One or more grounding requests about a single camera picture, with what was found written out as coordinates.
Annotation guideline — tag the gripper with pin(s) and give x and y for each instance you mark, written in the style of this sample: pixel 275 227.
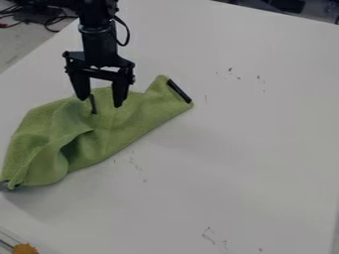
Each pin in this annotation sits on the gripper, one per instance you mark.
pixel 99 53

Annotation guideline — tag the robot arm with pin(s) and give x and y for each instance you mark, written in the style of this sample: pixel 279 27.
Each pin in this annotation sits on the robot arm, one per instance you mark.
pixel 96 20

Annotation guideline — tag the green cloth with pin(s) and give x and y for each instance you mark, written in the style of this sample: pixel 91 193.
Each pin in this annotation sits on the green cloth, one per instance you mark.
pixel 79 132

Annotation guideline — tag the orange toy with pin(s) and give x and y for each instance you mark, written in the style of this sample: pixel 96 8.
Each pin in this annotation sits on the orange toy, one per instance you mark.
pixel 24 249

